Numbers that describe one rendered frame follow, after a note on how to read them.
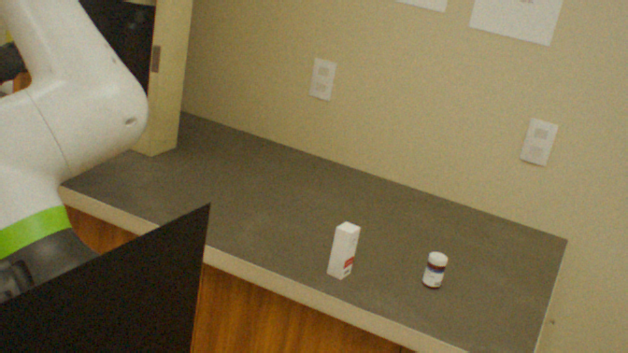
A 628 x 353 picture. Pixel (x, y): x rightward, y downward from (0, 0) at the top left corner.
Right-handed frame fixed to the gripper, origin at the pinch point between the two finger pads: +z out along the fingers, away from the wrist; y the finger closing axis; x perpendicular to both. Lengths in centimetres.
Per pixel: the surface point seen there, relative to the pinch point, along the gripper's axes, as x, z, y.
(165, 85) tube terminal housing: 6.6, 20.7, -14.3
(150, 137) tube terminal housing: 20.4, 17.5, -13.6
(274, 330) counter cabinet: 40, -10, -69
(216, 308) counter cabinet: 41, -10, -55
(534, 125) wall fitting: -1, 60, -101
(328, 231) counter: 26, 13, -68
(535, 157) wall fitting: 7, 60, -104
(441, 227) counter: 25, 37, -89
